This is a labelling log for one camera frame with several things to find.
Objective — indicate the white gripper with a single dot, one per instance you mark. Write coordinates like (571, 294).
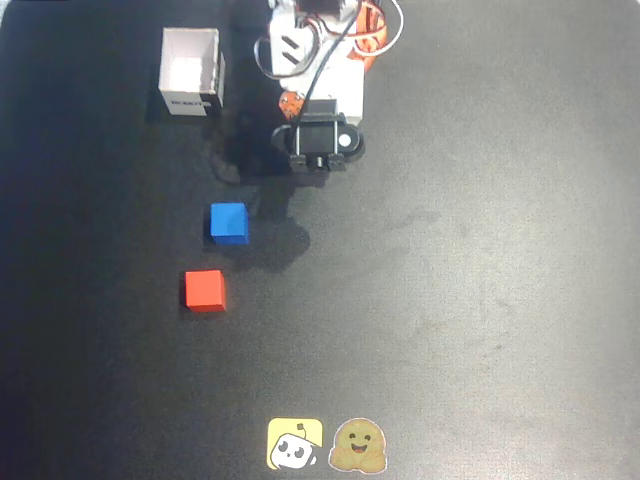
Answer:
(345, 95)

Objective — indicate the blue cube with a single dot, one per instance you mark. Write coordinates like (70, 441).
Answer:
(228, 222)

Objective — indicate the white cardboard box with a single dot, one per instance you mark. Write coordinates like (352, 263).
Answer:
(190, 75)

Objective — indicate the red cube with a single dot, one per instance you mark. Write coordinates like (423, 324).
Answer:
(204, 290)

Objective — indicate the yellow robot face sticker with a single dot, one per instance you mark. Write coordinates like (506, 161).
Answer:
(292, 445)

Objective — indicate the hugging face emoji sticker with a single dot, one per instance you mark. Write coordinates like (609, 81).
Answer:
(358, 446)

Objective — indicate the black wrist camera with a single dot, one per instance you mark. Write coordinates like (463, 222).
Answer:
(315, 137)

